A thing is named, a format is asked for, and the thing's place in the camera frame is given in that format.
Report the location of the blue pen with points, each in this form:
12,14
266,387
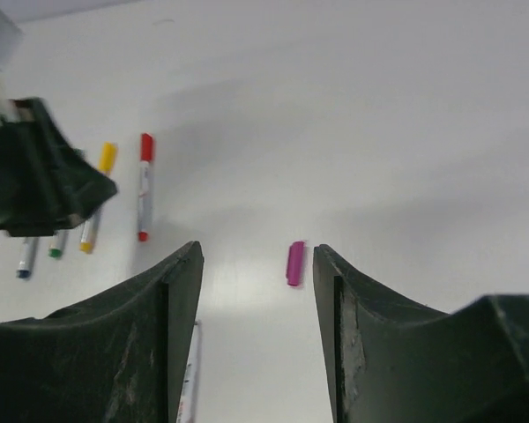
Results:
27,258

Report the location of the red pen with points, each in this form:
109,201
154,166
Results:
145,201

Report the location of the green pen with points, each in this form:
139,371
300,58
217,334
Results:
58,243

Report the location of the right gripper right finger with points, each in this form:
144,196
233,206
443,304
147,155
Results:
390,359

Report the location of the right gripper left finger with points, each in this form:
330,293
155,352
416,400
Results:
119,356

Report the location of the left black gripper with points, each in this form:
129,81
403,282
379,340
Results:
45,183

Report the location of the purple pen cap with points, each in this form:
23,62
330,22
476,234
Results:
295,262

